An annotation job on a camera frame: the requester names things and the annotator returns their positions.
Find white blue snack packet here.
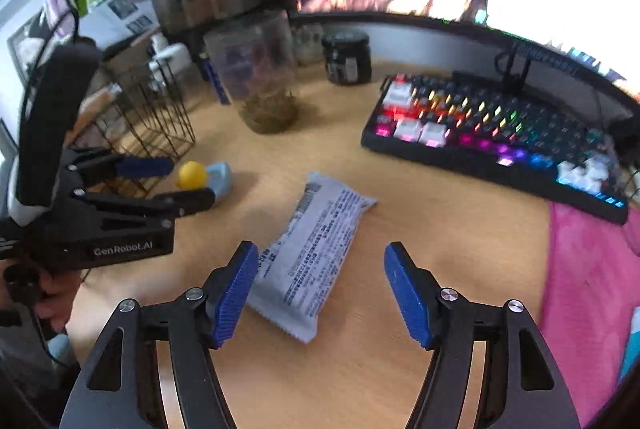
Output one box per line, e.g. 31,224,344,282
247,172,376,343

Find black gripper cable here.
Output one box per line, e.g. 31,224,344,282
19,298,72,370

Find blue milk carton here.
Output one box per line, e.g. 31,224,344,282
200,51,231,105

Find white round container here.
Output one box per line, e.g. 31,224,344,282
148,33,192,84

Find black lidded jar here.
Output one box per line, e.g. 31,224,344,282
321,30,372,86

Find RGB backlit keyboard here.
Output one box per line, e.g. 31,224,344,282
361,74,629,225

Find person's left hand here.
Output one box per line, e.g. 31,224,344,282
1,259,81,333

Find clear plastic jar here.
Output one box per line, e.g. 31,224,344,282
204,10,298,134

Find pink desk mat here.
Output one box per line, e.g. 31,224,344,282
539,204,639,427

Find yellow rubber duck toy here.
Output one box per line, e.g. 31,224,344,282
177,160,233,202

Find black wire basket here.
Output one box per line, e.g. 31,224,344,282
65,61,196,163

